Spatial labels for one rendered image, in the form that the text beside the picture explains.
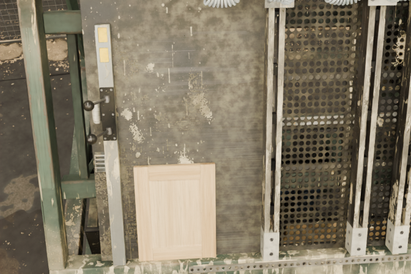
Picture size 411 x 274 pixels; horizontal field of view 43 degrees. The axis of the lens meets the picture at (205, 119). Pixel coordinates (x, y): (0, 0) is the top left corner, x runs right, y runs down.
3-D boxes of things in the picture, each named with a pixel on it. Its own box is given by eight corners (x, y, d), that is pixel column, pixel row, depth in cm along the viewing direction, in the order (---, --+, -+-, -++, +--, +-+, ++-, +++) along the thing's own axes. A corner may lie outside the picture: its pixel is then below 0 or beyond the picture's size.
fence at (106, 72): (114, 260, 209) (113, 265, 205) (95, 23, 181) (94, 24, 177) (126, 259, 209) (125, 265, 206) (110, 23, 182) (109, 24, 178)
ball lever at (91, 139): (107, 134, 190) (84, 145, 179) (106, 123, 189) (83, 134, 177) (115, 135, 188) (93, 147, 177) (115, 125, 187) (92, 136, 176)
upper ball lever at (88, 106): (104, 102, 187) (81, 112, 175) (104, 92, 185) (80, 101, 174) (113, 103, 185) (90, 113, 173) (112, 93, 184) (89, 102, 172)
